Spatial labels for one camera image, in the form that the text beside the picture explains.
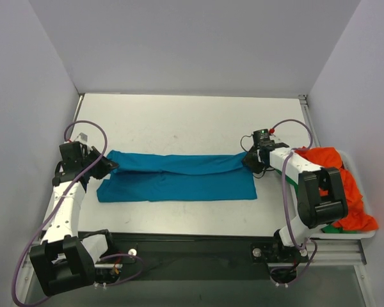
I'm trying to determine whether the blue t-shirt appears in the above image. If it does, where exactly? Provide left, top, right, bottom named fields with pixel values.
left=97, top=150, right=257, bottom=203

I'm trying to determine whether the green t-shirt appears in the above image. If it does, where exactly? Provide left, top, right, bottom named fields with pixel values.
left=285, top=176, right=360, bottom=239

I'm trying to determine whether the orange t-shirt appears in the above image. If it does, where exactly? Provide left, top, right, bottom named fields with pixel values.
left=295, top=147, right=379, bottom=232

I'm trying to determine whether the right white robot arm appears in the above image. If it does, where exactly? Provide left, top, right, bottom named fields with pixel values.
left=243, top=129, right=348, bottom=261

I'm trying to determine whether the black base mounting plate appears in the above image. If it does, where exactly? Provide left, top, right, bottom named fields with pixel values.
left=95, top=232, right=308, bottom=283

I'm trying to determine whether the white laundry bin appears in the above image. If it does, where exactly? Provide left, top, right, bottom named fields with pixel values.
left=294, top=150, right=378, bottom=240

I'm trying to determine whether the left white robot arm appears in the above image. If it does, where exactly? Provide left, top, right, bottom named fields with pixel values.
left=29, top=141, right=119, bottom=297

